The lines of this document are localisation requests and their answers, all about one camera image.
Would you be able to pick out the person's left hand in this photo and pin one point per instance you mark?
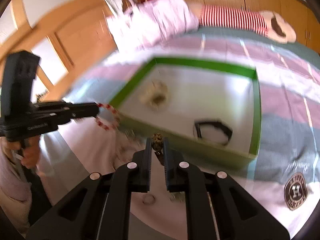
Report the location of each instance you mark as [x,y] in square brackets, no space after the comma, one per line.
[31,153]

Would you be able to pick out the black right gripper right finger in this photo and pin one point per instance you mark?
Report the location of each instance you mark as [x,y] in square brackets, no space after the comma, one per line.
[173,178]

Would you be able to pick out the black wrist watch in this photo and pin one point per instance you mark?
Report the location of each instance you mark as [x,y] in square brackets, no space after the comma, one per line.
[214,131]

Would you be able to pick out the green cardboard box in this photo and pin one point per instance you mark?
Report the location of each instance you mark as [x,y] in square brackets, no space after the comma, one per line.
[198,90]

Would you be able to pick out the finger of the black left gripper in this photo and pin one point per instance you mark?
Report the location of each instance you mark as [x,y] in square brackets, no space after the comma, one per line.
[81,110]

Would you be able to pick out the cream wrist watch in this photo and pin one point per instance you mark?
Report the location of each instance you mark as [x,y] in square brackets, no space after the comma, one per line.
[155,95]

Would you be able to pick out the wooden headboard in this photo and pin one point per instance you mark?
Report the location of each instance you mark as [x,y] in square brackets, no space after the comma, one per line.
[69,39]

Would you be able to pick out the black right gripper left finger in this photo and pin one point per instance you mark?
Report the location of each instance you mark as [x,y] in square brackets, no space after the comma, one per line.
[142,173]

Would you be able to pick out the red striped plush toy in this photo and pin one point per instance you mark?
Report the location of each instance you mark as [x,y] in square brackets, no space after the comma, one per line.
[265,23]

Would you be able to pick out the pink white pillow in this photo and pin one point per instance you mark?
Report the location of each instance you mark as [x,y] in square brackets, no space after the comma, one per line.
[136,25]

